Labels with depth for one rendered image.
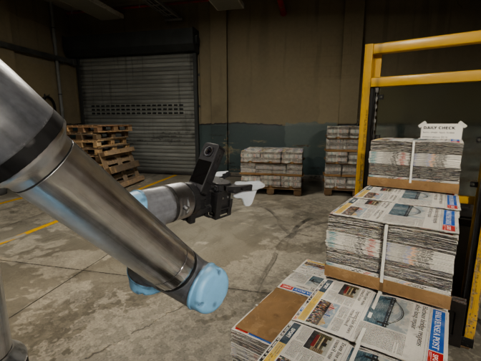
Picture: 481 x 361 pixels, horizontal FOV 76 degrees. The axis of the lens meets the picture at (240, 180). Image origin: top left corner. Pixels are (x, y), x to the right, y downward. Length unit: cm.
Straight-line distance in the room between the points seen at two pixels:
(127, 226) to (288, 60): 735
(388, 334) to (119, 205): 79
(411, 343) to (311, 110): 678
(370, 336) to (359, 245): 29
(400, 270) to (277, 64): 684
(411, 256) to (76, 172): 96
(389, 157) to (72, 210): 146
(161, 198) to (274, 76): 712
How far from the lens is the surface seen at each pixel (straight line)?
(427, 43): 220
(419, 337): 101
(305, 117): 750
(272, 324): 134
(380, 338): 96
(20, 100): 34
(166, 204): 58
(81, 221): 38
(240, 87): 774
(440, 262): 109
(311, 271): 174
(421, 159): 162
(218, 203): 68
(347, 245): 113
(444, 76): 217
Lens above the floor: 138
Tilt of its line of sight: 11 degrees down
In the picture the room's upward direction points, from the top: straight up
